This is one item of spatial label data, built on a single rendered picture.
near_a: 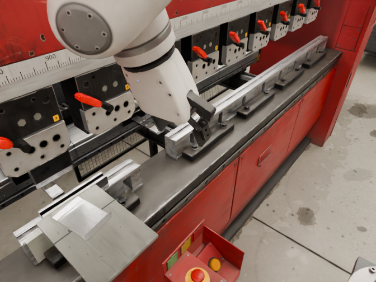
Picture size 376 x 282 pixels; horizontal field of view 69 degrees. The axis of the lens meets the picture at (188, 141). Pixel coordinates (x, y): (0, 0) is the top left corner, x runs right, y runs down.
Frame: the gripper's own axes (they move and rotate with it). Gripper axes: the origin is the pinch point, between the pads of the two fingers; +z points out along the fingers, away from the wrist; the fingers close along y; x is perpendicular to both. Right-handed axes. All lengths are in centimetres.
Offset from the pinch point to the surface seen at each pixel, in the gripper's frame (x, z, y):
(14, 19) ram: -3.0, -20.6, -27.6
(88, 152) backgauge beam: -2, 35, -61
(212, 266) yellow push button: -8, 60, -5
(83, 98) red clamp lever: -2.4, -2.6, -25.3
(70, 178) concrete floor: -5, 119, -163
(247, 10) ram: 69, 17, -27
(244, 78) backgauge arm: 101, 79, -56
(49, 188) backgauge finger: -20, 21, -43
